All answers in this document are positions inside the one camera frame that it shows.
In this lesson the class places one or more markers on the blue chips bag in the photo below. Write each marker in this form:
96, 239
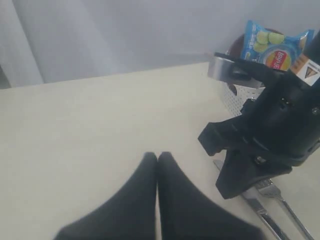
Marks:
275, 50

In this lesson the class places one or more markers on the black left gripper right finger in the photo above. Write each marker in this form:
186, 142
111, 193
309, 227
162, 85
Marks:
187, 214

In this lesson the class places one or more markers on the brown round plate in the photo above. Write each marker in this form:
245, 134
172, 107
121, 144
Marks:
235, 50

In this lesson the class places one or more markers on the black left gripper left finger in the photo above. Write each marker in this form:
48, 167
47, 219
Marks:
128, 215

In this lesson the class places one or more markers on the silver table knife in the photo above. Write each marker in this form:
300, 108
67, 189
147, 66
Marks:
252, 200

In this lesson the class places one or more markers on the silver fork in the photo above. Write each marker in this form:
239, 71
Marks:
269, 190

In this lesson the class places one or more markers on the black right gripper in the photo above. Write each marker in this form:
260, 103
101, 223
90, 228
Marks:
276, 132

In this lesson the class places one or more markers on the white perforated plastic basket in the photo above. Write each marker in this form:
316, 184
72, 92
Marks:
233, 96

